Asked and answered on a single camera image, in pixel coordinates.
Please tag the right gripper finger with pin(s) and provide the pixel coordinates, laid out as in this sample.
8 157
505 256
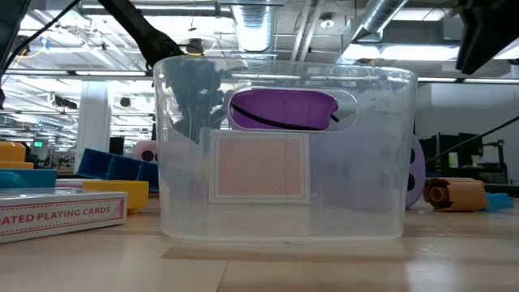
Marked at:
490 28

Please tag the pink foam die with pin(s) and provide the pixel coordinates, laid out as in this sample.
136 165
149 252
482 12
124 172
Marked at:
146 153

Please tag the blue plastic tray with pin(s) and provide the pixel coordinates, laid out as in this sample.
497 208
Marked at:
113 168

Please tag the lavender foam die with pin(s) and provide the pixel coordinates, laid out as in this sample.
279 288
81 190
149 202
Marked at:
419 170

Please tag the brown toy block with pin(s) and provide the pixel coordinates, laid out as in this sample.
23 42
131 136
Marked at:
462 196

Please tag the small blue toy block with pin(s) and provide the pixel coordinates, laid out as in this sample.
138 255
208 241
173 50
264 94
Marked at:
498 201

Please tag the stepped yellow toy block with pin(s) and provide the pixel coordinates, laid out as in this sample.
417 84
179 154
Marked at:
12 154

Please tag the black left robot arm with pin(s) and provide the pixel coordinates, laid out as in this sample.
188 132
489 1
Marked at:
138 28

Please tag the round black ceiling speaker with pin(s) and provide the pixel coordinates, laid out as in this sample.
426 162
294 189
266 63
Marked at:
125 102

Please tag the long ceiling light panel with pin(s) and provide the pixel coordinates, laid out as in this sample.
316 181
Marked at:
405 52

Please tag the red-backed playing card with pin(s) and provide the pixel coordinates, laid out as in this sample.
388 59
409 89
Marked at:
259 166

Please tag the black speaker box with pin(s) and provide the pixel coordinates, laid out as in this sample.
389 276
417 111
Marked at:
117 146

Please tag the white pillar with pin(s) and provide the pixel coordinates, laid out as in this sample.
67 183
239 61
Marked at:
93 121

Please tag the black monitors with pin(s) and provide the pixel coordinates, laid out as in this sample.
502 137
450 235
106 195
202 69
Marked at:
450 150

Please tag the black stand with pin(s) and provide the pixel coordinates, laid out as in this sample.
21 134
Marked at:
502 158

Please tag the round ceiling fixture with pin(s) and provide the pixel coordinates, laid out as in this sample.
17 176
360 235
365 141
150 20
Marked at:
327 23

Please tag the clear plastic bin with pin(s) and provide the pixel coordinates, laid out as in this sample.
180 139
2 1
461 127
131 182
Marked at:
284 223

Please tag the green exit sign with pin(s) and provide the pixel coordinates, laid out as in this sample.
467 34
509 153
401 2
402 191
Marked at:
38 144

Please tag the blue triangular toy block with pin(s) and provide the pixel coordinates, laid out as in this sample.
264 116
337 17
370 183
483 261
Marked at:
24 178

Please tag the black ceiling camera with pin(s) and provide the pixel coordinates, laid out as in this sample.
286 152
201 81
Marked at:
194 46

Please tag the wide silver spiral duct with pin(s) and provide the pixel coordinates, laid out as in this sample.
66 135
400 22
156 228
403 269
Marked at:
253 28

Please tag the slanted silver spiral duct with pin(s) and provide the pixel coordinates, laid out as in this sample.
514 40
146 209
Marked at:
381 14

